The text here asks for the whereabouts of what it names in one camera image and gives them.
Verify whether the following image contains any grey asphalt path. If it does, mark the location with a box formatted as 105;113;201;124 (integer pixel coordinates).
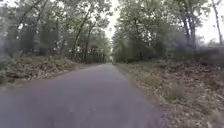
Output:
0;62;168;128

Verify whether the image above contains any wood of trees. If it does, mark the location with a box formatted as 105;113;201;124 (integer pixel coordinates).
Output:
0;0;114;65
111;0;224;64

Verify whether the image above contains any leaf-covered grass verge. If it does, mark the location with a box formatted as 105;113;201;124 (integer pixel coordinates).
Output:
112;46;224;128
0;53;101;90

